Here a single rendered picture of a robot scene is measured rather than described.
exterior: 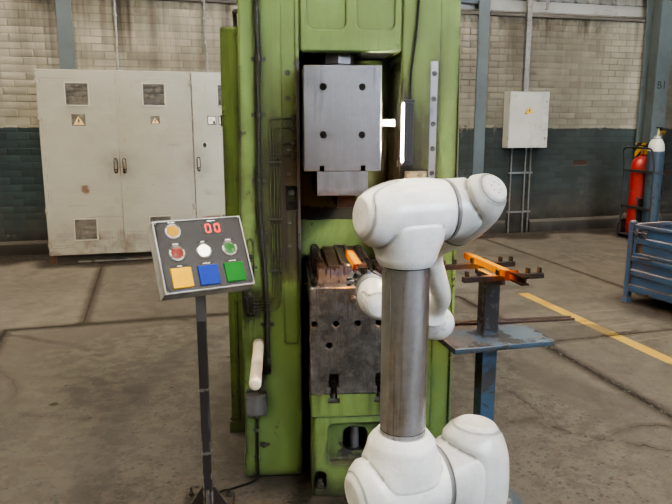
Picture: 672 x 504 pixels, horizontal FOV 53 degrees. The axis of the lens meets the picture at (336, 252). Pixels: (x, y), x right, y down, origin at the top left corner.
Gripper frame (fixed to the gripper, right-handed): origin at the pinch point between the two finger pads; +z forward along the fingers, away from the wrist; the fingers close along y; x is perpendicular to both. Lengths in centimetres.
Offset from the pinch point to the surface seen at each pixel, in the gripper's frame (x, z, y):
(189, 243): 5, 28, -60
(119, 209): -52, 539, -202
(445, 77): 66, 59, 41
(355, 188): 23, 44, 3
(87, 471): -107, 70, -115
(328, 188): 23, 44, -8
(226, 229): 9, 37, -47
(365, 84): 63, 45, 7
